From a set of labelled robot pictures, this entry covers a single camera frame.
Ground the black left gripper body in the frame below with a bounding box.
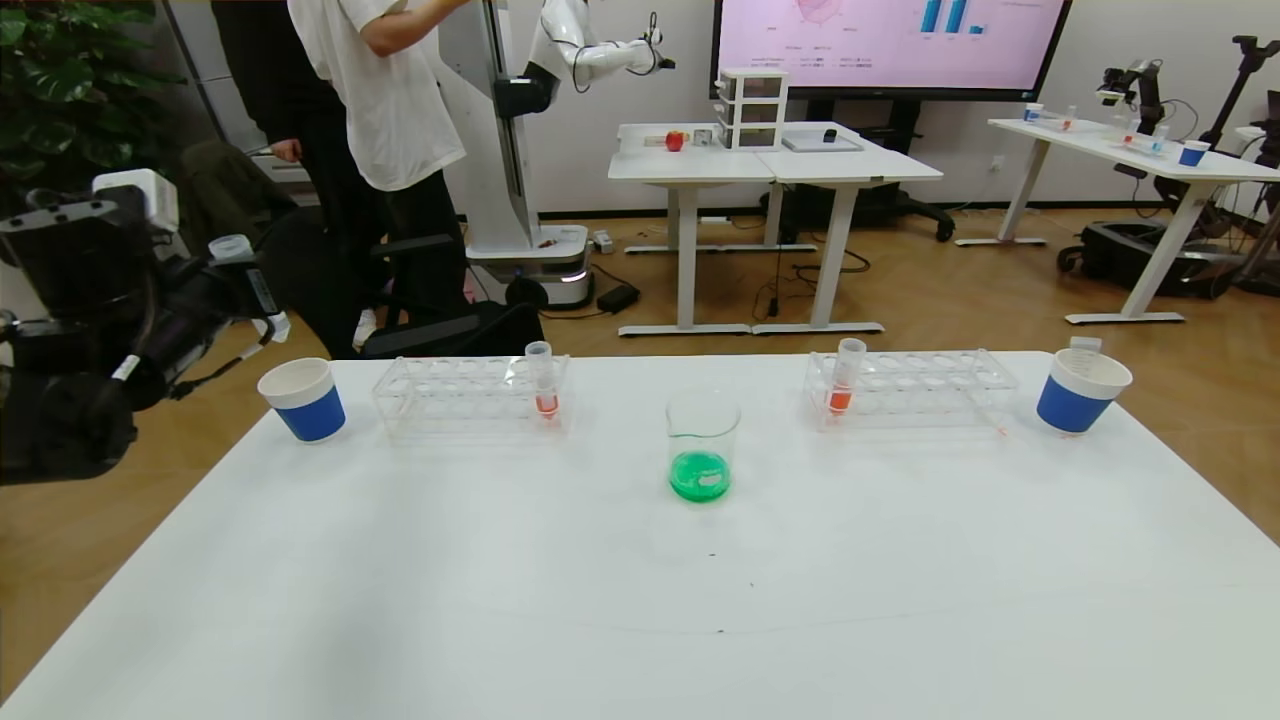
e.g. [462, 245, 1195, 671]
[158, 255, 281, 352]

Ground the test tube with blue pigment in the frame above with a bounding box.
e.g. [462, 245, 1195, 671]
[207, 234, 292, 344]

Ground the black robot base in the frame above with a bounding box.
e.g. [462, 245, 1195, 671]
[1058, 220, 1231, 299]

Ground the clear acrylic tube rack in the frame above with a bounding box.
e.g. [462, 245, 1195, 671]
[372, 353, 573, 438]
[803, 348, 1019, 433]

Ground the test tube with red pigment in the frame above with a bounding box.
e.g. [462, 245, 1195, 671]
[525, 341, 561, 419]
[826, 337, 867, 416]

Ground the glass beaker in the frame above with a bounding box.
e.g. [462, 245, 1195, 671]
[666, 390, 742, 503]

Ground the black office chair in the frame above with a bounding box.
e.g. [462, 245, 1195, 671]
[255, 208, 546, 359]

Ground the blue white paper cup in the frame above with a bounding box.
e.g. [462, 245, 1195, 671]
[257, 357, 347, 443]
[1036, 348, 1134, 435]

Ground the dark green jacket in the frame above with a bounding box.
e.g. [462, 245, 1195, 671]
[180, 140, 301, 301]

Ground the person in black clothes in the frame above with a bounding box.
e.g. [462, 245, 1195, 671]
[215, 0, 386, 341]

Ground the person in white shirt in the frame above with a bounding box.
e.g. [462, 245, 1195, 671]
[288, 0, 471, 331]

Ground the white mobile robot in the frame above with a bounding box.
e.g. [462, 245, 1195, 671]
[437, 0, 676, 309]

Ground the large green potted plant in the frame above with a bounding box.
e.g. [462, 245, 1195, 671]
[0, 0, 186, 216]

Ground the white small drawer unit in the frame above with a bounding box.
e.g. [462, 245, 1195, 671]
[716, 68, 789, 152]

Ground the black display stand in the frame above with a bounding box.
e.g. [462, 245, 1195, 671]
[760, 98, 956, 244]

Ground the long white desk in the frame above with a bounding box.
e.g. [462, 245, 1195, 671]
[955, 117, 1280, 326]

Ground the black tripod stand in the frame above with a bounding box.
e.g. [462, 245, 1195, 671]
[1200, 35, 1280, 151]

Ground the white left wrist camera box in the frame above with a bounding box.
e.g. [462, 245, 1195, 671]
[92, 169, 181, 233]

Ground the large wall display screen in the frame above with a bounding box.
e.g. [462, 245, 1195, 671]
[712, 0, 1073, 101]

